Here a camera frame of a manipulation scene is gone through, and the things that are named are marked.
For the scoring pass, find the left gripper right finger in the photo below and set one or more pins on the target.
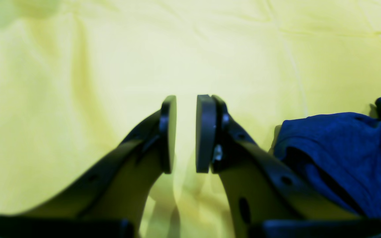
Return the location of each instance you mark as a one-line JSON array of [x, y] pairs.
[[266, 198]]

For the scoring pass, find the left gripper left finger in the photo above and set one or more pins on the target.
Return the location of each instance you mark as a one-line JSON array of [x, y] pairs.
[[108, 200]]

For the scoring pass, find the navy blue long-sleeve shirt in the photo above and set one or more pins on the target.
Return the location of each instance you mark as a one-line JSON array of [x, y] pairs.
[[339, 155]]

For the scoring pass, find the yellow table cloth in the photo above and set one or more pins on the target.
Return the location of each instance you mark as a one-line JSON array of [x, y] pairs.
[[77, 75]]

